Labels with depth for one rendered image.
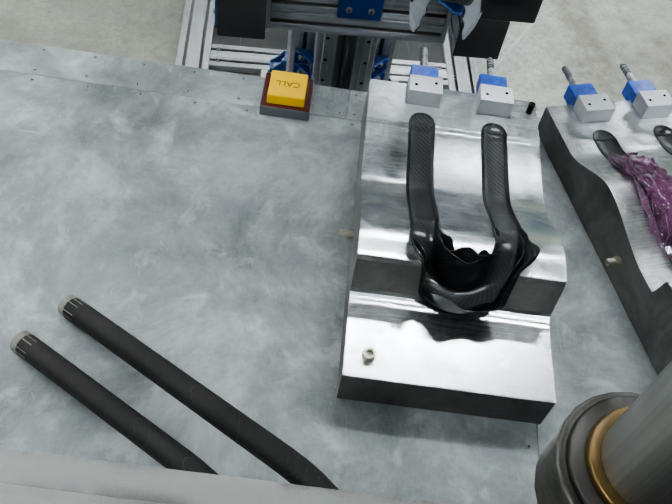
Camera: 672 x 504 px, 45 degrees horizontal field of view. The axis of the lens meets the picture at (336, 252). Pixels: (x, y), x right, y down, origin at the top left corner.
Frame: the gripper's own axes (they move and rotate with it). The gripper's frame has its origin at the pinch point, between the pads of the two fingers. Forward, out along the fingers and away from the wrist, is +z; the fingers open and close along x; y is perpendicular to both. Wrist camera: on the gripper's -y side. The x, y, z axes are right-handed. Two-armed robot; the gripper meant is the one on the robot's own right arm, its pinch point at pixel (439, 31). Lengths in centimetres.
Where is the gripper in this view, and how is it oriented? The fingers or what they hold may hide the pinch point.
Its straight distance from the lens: 118.1
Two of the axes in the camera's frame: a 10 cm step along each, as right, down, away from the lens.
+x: -9.9, -1.4, -0.4
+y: 0.8, -7.9, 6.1
